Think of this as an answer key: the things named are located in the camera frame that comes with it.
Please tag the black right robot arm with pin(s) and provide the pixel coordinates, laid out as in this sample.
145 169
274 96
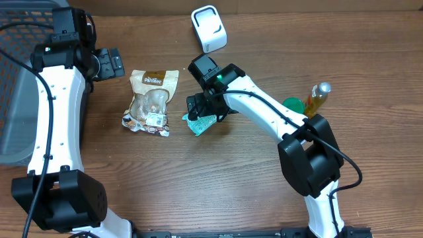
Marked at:
309 155

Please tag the brown white snack packet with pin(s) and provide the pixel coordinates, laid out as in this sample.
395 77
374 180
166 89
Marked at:
152 91

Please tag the grey plastic mesh basket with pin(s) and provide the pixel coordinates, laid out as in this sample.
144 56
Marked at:
24 25

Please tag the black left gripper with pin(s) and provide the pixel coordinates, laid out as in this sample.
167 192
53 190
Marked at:
112 69

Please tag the yellow dish soap bottle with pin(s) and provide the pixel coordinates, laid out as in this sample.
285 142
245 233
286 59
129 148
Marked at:
316 98

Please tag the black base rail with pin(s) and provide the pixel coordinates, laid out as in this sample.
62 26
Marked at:
292 232

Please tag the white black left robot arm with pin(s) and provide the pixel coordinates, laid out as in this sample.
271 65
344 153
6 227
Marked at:
56 193

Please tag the green lid white jar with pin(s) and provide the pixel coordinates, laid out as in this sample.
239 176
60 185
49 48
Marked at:
294 104

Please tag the teal white wet wipes pack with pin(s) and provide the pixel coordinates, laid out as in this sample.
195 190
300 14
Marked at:
200 125

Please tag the white black barcode scanner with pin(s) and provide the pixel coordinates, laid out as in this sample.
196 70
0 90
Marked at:
208 28

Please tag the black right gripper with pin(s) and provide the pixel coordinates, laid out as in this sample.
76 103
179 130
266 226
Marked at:
201 100

